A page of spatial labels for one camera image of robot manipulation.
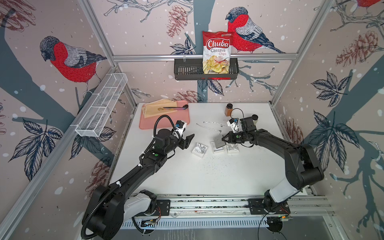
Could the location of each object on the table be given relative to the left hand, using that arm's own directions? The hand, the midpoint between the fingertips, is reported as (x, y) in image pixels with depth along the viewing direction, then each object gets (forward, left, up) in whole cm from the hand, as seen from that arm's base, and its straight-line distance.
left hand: (191, 129), depth 80 cm
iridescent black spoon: (+35, +7, -21) cm, 42 cm away
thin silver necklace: (+18, -21, -21) cm, 35 cm away
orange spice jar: (+27, -27, -14) cm, 40 cm away
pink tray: (+28, +8, -21) cm, 36 cm away
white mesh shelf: (-3, +48, +10) cm, 49 cm away
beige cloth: (+35, +35, -22) cm, 54 cm away
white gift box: (-4, -5, -17) cm, 18 cm away
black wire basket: (+49, 0, +6) cm, 49 cm away
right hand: (+2, -19, -12) cm, 23 cm away
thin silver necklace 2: (+13, -19, -21) cm, 32 cm away
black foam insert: (0, -17, -14) cm, 22 cm away
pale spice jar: (+18, -43, -12) cm, 48 cm away
